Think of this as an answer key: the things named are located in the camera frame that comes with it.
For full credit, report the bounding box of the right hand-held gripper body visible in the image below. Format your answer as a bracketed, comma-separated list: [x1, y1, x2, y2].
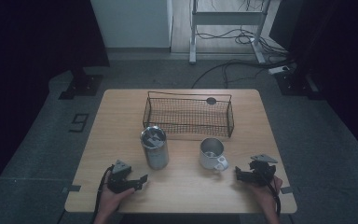
[243, 154, 279, 188]

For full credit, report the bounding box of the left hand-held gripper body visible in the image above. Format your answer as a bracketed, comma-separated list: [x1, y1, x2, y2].
[106, 159, 142, 194]

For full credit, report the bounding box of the stainless steel tumbler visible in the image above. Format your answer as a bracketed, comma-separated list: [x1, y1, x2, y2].
[140, 125, 170, 171]

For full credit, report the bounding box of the white mug with steel inside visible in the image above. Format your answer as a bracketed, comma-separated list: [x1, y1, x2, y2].
[199, 137, 230, 173]

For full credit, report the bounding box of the black wire mesh basket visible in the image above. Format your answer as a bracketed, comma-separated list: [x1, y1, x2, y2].
[142, 91, 235, 139]

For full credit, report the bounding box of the person's left hand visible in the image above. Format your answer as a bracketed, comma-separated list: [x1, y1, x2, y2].
[100, 186, 135, 215]

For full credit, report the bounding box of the black stand base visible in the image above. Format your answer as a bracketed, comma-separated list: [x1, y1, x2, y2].
[274, 69, 322, 98]
[58, 66, 104, 101]

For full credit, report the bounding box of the white power strip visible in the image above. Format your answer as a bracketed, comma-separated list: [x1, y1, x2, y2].
[267, 65, 290, 76]

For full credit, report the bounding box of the black curtain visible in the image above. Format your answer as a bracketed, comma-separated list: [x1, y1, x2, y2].
[0, 0, 110, 200]
[268, 0, 358, 166]

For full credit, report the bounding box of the white cabinet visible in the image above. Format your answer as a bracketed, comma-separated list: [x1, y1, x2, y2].
[89, 0, 173, 49]

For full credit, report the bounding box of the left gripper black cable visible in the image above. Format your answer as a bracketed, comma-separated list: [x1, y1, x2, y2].
[90, 164, 115, 224]

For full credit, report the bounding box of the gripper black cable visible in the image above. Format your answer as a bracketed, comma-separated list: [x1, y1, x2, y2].
[90, 164, 115, 224]
[260, 174, 282, 217]

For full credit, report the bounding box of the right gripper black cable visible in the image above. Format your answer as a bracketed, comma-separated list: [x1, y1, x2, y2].
[260, 174, 282, 217]

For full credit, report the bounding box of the tangle of black floor cables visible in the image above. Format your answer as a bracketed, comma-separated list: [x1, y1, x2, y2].
[191, 27, 295, 90]

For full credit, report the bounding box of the white metal desk frame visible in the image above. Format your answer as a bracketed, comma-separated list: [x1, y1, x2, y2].
[188, 0, 273, 65]

